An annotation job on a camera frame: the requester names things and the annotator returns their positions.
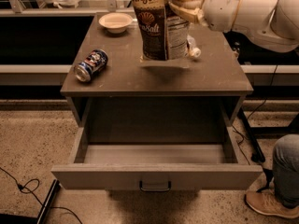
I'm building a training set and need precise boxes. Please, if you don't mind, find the black tripod leg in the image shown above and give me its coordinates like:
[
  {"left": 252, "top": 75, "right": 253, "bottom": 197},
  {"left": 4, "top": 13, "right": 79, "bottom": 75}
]
[{"left": 237, "top": 109, "right": 274, "bottom": 193}]

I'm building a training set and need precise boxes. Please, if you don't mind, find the metal railing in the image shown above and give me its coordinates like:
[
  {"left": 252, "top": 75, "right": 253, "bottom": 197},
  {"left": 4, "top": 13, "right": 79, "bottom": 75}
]
[{"left": 0, "top": 0, "right": 132, "bottom": 16}]

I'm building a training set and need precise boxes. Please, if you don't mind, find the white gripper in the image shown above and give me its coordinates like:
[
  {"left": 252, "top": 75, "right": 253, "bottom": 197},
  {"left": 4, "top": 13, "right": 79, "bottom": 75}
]
[{"left": 168, "top": 0, "right": 241, "bottom": 32}]

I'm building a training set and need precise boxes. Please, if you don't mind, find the black bar on floor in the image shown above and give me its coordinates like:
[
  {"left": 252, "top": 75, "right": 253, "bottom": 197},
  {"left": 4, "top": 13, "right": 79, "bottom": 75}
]
[{"left": 0, "top": 179, "right": 61, "bottom": 224}]

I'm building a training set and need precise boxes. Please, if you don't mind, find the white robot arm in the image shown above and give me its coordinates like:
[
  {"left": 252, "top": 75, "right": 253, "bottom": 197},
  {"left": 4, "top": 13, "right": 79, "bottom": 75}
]
[{"left": 168, "top": 0, "right": 299, "bottom": 53}]

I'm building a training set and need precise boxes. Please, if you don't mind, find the open grey drawer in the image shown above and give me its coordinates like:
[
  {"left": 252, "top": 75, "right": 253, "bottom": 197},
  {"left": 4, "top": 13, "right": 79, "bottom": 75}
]
[{"left": 52, "top": 97, "right": 262, "bottom": 190}]

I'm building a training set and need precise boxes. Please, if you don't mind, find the tan shoe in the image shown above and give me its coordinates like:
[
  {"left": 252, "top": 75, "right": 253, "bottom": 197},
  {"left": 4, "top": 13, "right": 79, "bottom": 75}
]
[{"left": 245, "top": 191, "right": 299, "bottom": 219}]

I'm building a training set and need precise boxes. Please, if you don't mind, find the grey counter cabinet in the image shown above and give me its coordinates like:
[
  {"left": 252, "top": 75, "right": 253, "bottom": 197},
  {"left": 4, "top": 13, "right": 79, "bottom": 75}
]
[{"left": 61, "top": 17, "right": 253, "bottom": 120}]

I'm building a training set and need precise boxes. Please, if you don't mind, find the black floor cable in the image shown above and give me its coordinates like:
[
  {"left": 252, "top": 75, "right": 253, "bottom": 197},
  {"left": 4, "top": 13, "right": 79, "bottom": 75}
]
[{"left": 0, "top": 166, "right": 83, "bottom": 224}]

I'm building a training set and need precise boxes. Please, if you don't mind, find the clear plastic water bottle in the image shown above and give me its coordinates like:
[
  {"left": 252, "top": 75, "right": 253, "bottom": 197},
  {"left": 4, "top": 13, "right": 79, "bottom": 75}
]
[{"left": 187, "top": 35, "right": 201, "bottom": 59}]

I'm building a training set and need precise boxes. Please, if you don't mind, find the blue soda can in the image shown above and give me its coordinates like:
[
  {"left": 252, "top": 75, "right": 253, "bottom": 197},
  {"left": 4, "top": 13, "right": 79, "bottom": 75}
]
[{"left": 74, "top": 49, "right": 108, "bottom": 82}]

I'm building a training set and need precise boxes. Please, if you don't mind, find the brown chip bag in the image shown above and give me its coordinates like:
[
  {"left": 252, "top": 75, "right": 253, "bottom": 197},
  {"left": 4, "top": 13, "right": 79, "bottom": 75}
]
[{"left": 131, "top": 0, "right": 190, "bottom": 61}]

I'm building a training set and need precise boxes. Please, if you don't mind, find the person's jeans leg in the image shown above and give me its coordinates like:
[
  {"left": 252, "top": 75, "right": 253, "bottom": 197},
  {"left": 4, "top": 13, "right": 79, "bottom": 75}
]
[{"left": 273, "top": 134, "right": 299, "bottom": 208}]

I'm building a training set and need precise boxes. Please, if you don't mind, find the black drawer handle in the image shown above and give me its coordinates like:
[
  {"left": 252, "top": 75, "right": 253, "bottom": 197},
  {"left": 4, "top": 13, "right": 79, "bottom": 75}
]
[{"left": 139, "top": 181, "right": 172, "bottom": 192}]

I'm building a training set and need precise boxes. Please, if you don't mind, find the white paper bowl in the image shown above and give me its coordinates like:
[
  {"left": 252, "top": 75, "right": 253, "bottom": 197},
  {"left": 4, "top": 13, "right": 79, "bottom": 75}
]
[{"left": 99, "top": 12, "right": 133, "bottom": 34}]

